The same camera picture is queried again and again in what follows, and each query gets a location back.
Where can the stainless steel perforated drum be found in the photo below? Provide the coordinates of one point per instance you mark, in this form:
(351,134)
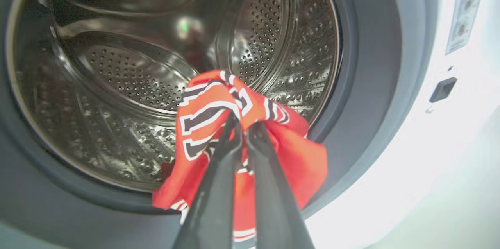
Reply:
(117,85)

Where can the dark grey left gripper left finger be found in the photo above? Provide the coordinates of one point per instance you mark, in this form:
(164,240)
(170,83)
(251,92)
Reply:
(213,202)

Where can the black door latch slot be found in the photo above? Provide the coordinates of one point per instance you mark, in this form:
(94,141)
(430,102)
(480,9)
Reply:
(443,89)

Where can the red jersey with striped letters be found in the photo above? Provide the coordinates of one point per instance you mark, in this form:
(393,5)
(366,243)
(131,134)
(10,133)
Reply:
(297,151)

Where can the white front-load washing machine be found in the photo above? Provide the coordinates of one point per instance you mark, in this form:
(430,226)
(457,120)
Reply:
(429,155)

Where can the white label sticker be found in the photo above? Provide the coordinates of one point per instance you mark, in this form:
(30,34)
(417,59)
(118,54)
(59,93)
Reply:
(466,4)

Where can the grey rubber door gasket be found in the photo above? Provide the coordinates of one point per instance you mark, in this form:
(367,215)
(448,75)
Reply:
(371,65)

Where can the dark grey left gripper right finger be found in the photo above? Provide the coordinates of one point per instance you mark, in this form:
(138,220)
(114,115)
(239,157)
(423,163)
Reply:
(275,202)

